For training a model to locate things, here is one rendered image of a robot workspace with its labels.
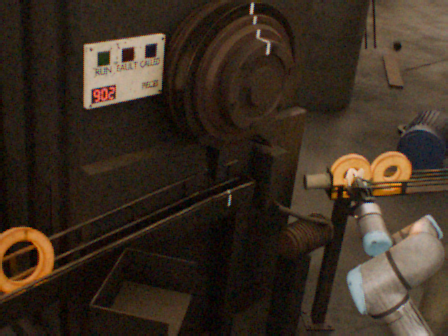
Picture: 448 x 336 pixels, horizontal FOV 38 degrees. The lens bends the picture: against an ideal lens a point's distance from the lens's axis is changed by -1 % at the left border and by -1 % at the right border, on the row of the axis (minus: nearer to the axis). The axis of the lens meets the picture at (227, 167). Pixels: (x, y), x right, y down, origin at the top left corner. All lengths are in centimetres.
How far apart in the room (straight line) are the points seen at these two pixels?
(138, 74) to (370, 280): 87
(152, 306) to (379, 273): 62
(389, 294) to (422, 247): 15
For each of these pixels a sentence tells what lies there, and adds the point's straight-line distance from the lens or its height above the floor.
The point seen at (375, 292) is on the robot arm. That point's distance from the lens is 173.
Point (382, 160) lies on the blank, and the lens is 245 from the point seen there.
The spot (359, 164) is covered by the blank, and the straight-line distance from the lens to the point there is 243.
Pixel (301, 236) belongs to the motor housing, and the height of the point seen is 52.
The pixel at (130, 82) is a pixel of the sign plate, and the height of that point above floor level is 111.
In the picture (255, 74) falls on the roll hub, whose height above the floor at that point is 116.
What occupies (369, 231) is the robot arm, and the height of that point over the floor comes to 67.
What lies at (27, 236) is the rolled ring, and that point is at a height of 76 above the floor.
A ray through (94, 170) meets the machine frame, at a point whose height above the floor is 87.
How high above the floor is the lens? 179
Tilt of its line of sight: 27 degrees down
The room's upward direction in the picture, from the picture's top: 7 degrees clockwise
